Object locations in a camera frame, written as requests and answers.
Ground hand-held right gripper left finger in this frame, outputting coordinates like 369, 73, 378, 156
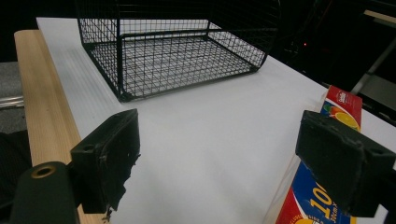
8, 108, 141, 224

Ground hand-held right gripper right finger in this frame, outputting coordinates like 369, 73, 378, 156
294, 109, 396, 224

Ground red and blue wrap box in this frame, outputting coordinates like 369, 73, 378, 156
275, 85, 364, 224

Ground black wire mesh basket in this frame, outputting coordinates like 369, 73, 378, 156
74, 0, 282, 103

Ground light wooden board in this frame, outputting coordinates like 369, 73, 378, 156
13, 29, 108, 224

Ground grey metal stand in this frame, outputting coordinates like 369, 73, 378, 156
350, 8, 396, 118

